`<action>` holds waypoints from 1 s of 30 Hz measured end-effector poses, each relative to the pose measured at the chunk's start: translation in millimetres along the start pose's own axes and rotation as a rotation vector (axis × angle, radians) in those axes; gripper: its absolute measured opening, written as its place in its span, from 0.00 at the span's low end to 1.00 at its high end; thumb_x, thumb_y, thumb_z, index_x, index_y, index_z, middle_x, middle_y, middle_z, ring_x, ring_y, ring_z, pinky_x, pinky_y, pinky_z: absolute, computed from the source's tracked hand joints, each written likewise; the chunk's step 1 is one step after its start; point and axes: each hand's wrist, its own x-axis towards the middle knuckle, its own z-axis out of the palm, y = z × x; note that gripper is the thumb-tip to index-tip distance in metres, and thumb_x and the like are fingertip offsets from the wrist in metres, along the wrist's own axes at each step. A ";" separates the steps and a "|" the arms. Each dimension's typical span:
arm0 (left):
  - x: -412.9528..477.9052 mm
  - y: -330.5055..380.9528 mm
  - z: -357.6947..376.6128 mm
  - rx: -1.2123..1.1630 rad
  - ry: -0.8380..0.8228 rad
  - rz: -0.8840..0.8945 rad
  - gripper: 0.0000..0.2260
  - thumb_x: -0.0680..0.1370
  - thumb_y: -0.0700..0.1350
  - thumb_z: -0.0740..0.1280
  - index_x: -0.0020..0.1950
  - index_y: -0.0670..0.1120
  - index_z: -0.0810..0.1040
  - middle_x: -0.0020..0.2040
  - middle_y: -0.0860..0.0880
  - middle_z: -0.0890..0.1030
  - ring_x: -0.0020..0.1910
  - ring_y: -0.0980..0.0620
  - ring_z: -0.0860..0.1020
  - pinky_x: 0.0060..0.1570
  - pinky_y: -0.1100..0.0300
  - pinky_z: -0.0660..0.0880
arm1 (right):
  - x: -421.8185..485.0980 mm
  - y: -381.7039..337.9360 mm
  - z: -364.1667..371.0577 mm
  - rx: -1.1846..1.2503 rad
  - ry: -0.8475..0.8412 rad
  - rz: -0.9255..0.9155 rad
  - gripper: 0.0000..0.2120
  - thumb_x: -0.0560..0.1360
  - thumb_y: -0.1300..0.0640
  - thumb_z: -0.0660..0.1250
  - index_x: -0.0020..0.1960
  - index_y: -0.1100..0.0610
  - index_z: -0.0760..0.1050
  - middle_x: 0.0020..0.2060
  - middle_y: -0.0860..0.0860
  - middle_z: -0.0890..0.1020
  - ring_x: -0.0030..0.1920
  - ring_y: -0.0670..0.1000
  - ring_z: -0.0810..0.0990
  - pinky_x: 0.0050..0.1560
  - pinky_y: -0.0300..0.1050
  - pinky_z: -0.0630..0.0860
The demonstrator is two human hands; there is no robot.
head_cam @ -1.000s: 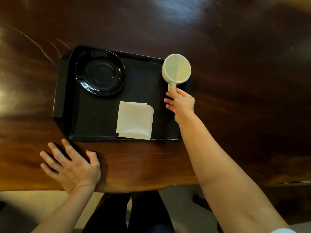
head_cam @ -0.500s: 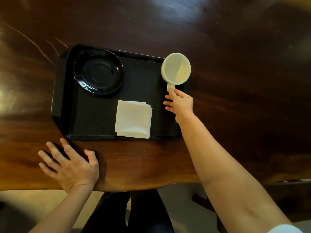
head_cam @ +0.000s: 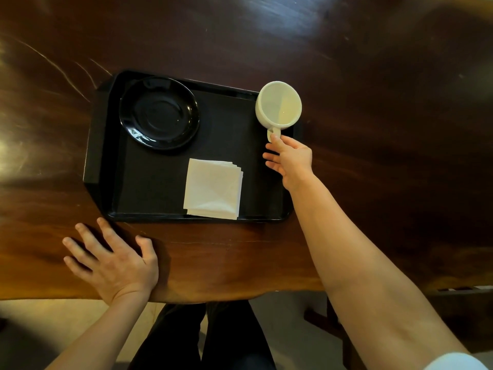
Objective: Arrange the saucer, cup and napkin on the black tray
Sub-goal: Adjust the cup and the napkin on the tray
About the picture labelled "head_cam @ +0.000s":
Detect white ceramic cup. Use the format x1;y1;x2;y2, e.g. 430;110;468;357
255;81;302;143

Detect person's left hand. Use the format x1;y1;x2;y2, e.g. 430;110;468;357
62;217;159;306

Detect person's black trousers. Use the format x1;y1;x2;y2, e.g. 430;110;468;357
128;301;277;370

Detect person's right hand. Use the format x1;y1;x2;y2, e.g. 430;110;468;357
263;134;314;190

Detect black rectangular plastic tray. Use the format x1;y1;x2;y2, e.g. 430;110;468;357
83;70;300;223

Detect white folded paper napkin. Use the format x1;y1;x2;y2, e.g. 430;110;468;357
183;158;244;221

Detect black glossy saucer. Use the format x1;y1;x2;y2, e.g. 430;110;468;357
119;76;200;151

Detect dark wooden bench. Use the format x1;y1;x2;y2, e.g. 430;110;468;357
425;284;493;353

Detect person's left forearm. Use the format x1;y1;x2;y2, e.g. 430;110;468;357
45;292;151;370

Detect white shirt sleeve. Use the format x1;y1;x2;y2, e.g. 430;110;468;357
423;352;490;370

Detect dark wooden chair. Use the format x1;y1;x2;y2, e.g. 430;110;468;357
304;294;366;370

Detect person's right forearm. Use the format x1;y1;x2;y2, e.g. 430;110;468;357
287;174;471;370

